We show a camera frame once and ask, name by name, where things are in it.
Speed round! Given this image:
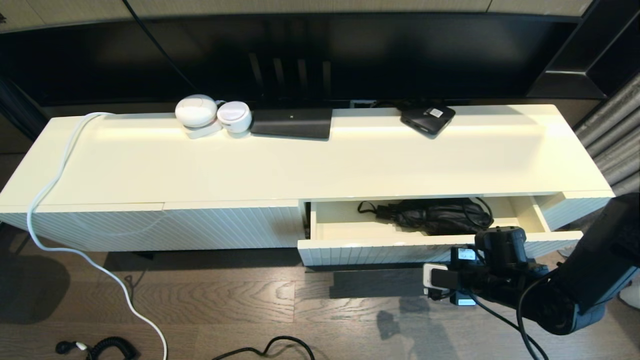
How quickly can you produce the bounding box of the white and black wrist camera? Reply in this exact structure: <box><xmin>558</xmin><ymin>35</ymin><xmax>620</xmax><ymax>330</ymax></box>
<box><xmin>422</xmin><ymin>263</ymin><xmax>458</xmax><ymax>301</ymax></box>

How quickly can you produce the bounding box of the short black looped cable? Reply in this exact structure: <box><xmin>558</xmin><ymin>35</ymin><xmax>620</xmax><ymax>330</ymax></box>
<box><xmin>462</xmin><ymin>197</ymin><xmax>495</xmax><ymax>232</ymax></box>

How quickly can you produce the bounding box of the large white round device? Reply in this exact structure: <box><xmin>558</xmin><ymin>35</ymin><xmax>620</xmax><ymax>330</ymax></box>
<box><xmin>174</xmin><ymin>94</ymin><xmax>219</xmax><ymax>128</ymax></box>

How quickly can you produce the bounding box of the black umbrella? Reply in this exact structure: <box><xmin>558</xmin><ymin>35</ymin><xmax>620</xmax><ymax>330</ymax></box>
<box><xmin>357</xmin><ymin>198</ymin><xmax>495</xmax><ymax>236</ymax></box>

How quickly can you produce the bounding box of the thin black wall cable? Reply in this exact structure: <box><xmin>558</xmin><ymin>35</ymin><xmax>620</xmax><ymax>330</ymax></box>
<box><xmin>122</xmin><ymin>0</ymin><xmax>198</xmax><ymax>93</ymax></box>

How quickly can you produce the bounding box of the small white round device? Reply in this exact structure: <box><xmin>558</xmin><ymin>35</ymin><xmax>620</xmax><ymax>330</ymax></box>
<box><xmin>217</xmin><ymin>101</ymin><xmax>253</xmax><ymax>134</ymax></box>

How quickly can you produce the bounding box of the black wall shelf unit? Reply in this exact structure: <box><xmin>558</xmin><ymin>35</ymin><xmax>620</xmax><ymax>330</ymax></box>
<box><xmin>525</xmin><ymin>0</ymin><xmax>640</xmax><ymax>101</ymax></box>

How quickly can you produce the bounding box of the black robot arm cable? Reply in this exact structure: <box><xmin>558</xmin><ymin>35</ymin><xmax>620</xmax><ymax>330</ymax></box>
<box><xmin>467</xmin><ymin>277</ymin><xmax>551</xmax><ymax>360</ymax></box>

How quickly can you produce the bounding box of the white long TV cabinet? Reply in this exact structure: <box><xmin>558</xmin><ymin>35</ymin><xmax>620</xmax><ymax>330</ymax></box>
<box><xmin>0</xmin><ymin>104</ymin><xmax>617</xmax><ymax>252</ymax></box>

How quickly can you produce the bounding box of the black television screen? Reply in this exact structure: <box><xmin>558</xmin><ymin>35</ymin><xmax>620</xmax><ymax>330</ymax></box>
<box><xmin>0</xmin><ymin>11</ymin><xmax>583</xmax><ymax>108</ymax></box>

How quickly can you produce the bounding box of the white flat device base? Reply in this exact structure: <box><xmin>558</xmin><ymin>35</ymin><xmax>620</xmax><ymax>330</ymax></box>
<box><xmin>183</xmin><ymin>121</ymin><xmax>224</xmax><ymax>140</ymax></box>

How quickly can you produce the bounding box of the white fluted drawer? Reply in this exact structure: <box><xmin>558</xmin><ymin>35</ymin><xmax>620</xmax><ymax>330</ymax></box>
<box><xmin>297</xmin><ymin>195</ymin><xmax>585</xmax><ymax>268</ymax></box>

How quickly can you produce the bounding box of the black set-top box white label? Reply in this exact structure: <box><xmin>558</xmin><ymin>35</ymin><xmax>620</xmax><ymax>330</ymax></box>
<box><xmin>400</xmin><ymin>103</ymin><xmax>457</xmax><ymax>138</ymax></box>

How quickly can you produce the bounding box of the black floor cable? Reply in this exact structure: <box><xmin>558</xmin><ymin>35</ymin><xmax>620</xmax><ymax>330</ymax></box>
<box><xmin>212</xmin><ymin>335</ymin><xmax>316</xmax><ymax>360</ymax></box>

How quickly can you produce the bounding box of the black coiled cable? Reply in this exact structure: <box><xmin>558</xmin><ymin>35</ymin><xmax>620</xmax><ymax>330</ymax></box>
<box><xmin>56</xmin><ymin>336</ymin><xmax>140</xmax><ymax>360</ymax></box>

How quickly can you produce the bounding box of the black flat router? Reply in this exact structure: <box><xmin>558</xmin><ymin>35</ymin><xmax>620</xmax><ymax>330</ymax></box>
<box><xmin>250</xmin><ymin>108</ymin><xmax>334</xmax><ymax>140</ymax></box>

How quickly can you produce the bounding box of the white power cable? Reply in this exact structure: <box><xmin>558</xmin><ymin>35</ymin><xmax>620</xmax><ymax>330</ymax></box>
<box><xmin>26</xmin><ymin>112</ymin><xmax>169</xmax><ymax>360</ymax></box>

